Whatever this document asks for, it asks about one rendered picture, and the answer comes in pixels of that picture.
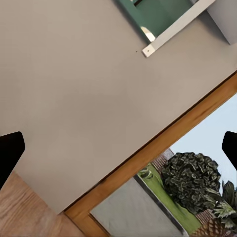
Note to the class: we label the door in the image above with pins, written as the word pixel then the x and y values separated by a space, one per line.
pixel 180 184

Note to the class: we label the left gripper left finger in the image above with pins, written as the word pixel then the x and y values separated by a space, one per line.
pixel 12 147

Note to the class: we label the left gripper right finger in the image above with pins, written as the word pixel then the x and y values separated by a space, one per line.
pixel 229 146

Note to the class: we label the shelf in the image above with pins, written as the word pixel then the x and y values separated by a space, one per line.
pixel 159 20

